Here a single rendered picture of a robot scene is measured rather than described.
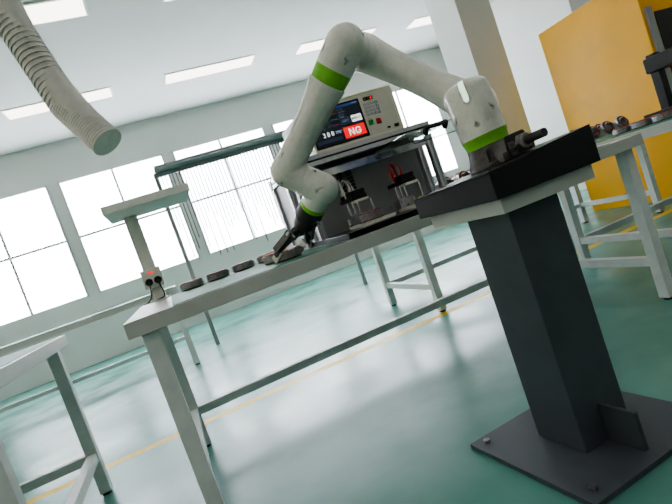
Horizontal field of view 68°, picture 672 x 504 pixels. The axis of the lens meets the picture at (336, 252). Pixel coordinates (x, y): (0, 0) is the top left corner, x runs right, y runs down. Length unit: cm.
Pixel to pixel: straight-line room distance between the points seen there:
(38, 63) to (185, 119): 582
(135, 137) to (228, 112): 152
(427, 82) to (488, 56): 458
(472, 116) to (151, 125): 748
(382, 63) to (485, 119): 42
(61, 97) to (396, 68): 176
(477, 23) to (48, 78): 462
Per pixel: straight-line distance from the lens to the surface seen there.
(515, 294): 147
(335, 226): 224
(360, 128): 224
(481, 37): 624
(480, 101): 144
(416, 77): 165
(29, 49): 301
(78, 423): 264
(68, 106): 283
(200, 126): 864
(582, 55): 572
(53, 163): 860
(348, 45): 155
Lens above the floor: 83
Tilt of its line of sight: 3 degrees down
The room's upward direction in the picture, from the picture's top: 19 degrees counter-clockwise
